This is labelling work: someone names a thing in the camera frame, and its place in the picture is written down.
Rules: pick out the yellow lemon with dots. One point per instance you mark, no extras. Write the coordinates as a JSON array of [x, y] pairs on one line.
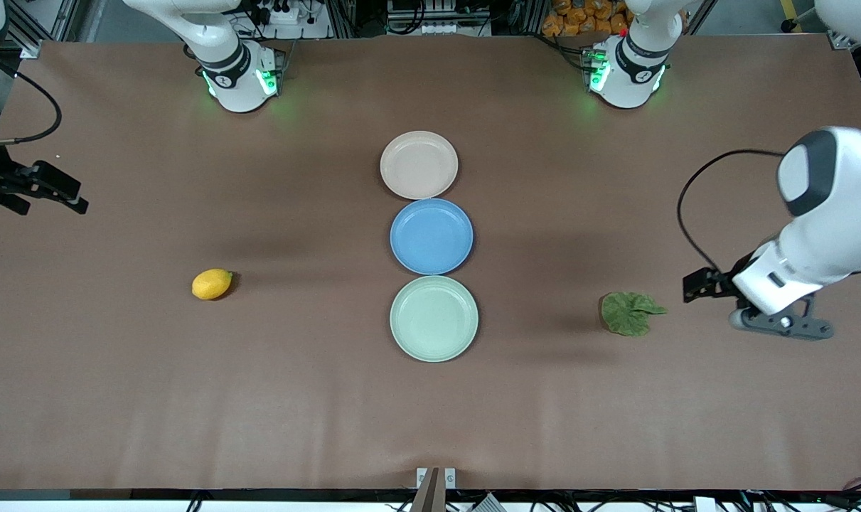
[[211, 284]]

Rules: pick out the pale green plate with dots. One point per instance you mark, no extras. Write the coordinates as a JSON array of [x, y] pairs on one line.
[[434, 318]]

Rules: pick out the white power strip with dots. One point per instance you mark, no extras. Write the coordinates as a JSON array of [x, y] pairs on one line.
[[288, 18]]

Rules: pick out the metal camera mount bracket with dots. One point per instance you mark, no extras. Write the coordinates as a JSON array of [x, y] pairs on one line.
[[434, 487]]

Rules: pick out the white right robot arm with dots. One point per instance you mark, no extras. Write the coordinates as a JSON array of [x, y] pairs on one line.
[[234, 78]]

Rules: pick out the green lettuce leaf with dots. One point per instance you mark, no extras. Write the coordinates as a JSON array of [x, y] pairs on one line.
[[626, 313]]

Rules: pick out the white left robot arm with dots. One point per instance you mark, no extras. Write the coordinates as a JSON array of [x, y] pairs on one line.
[[835, 213]]

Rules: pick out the electronics rack unit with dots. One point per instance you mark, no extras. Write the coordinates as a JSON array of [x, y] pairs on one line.
[[437, 14]]

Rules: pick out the blue plate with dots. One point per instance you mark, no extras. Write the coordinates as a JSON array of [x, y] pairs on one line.
[[431, 236]]

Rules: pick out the aluminium frame profile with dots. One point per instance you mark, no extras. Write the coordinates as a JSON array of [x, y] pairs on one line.
[[842, 39], [32, 28]]

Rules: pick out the beige plate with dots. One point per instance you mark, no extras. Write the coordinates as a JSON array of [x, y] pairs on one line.
[[419, 165]]

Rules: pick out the bag of oranges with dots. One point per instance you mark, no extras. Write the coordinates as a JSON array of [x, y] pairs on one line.
[[586, 18]]

